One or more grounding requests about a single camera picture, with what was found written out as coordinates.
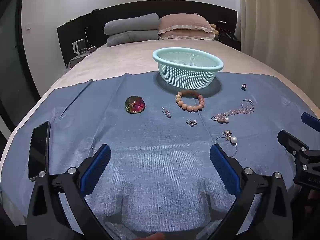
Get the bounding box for cream curtain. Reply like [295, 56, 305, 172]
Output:
[234, 0, 320, 87]

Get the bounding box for iridescent glass ornament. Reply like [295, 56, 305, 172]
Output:
[124, 95, 146, 114]

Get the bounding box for white bedside device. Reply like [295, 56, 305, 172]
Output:
[72, 38, 87, 56]

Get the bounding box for black headboard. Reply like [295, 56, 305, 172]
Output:
[57, 3, 242, 67]

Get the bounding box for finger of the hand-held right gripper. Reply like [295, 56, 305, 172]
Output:
[301, 112, 320, 133]
[277, 129, 311, 161]

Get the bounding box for pink frilled pillow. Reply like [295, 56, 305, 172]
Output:
[158, 13, 215, 34]
[158, 29, 216, 41]

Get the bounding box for thin silver bangle with pearl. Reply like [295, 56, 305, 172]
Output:
[215, 130, 238, 158]

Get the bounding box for grey pillow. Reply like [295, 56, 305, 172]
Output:
[103, 13, 160, 36]
[106, 30, 160, 47]

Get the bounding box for pink bead bracelet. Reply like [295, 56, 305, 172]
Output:
[211, 107, 255, 124]

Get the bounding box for peach bead bracelet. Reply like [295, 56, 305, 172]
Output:
[175, 91, 205, 112]

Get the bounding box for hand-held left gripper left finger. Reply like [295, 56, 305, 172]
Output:
[26, 144, 112, 240]

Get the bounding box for beige bedspread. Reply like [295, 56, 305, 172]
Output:
[5, 39, 316, 205]

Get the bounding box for blue cloth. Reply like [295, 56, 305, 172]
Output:
[4, 71, 316, 240]

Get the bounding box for teal plastic mesh basket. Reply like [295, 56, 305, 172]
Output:
[152, 47, 224, 90]

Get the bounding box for black smartphone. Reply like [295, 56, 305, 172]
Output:
[28, 120, 52, 182]

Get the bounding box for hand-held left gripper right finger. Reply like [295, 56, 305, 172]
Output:
[209, 144, 293, 240]

